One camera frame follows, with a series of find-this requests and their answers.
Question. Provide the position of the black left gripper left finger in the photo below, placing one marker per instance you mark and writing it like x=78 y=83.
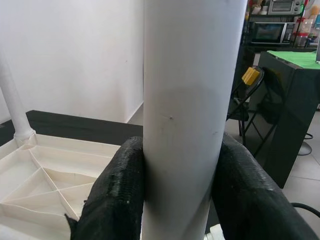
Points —
x=115 y=200

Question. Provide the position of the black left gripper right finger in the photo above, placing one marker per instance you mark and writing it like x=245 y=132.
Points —
x=250 y=200

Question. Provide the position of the white threaded plastic table leg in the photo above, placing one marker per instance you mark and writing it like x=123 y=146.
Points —
x=190 y=87
x=15 y=100

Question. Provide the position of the white round stand base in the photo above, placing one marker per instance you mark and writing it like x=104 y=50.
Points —
x=305 y=148

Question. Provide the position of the white plastic table top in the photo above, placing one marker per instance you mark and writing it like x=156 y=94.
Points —
x=37 y=175

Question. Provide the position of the black folding chair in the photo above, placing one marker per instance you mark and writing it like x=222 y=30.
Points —
x=241 y=112

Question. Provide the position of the black cabinet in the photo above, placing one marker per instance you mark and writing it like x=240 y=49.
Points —
x=295 y=112

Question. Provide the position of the yellow block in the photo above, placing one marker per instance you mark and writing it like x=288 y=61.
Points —
x=250 y=76

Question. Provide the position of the green cloth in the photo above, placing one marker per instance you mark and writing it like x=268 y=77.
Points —
x=295 y=57

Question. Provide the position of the silver microwave oven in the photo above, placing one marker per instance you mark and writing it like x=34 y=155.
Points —
x=267 y=32

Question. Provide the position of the clear jar red lid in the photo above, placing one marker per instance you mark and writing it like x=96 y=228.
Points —
x=305 y=26

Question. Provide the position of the silver toaster oven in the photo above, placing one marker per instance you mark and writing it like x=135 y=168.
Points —
x=282 y=6

